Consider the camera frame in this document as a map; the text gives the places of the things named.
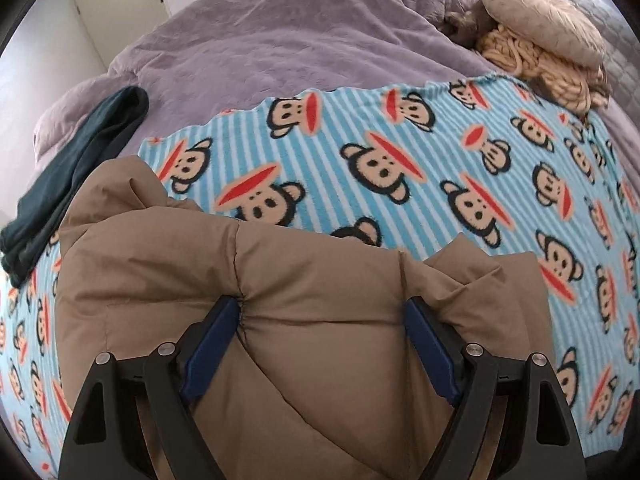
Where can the dark teal garment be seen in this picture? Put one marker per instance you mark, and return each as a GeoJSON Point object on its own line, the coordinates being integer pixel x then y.
{"type": "Point", "coordinates": [75, 170]}

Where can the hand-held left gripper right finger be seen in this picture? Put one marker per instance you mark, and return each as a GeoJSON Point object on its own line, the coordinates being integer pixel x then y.
{"type": "Point", "coordinates": [430, 355]}

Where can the blue striped monkey print blanket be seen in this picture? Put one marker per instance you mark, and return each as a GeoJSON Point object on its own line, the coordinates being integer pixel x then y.
{"type": "Point", "coordinates": [425, 160]}

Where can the beige pillow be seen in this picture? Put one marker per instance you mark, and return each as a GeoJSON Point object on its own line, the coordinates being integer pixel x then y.
{"type": "Point", "coordinates": [540, 20]}

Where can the grey quilted bedspread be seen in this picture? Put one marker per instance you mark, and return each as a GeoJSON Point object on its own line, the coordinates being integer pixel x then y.
{"type": "Point", "coordinates": [600, 15]}

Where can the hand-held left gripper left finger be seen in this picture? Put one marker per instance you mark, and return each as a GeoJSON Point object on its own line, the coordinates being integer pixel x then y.
{"type": "Point", "coordinates": [210, 355]}

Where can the cream chunky knitted throw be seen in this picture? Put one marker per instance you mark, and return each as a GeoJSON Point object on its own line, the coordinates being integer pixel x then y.
{"type": "Point", "coordinates": [550, 80]}

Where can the purple plush duvet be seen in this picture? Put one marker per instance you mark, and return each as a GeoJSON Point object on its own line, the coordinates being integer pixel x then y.
{"type": "Point", "coordinates": [300, 35]}

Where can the grey fuzzy cloth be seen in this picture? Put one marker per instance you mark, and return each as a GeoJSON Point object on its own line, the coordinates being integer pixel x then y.
{"type": "Point", "coordinates": [465, 25]}

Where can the tan puffer jacket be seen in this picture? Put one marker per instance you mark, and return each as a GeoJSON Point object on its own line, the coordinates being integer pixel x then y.
{"type": "Point", "coordinates": [310, 285]}

